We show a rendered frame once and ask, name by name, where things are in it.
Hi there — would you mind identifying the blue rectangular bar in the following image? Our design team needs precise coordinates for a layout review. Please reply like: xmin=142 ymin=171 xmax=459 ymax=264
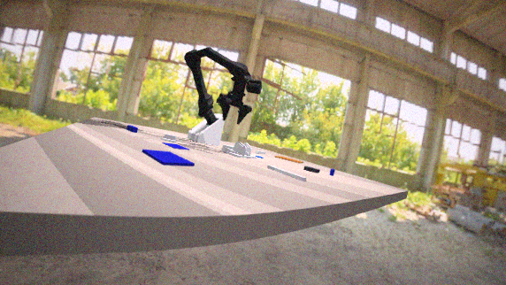
xmin=126 ymin=125 xmax=138 ymax=133

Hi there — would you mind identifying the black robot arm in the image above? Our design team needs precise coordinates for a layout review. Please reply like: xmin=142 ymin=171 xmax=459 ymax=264
xmin=184 ymin=47 xmax=262 ymax=125

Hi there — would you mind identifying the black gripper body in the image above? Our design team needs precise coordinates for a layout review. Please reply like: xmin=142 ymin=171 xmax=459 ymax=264
xmin=217 ymin=89 xmax=252 ymax=112

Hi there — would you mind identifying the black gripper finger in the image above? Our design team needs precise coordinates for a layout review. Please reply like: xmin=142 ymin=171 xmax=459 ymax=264
xmin=237 ymin=110 xmax=249 ymax=125
xmin=218 ymin=104 xmax=230 ymax=120

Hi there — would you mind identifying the white flat bar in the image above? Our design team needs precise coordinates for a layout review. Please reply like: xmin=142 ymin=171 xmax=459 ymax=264
xmin=267 ymin=165 xmax=307 ymax=181

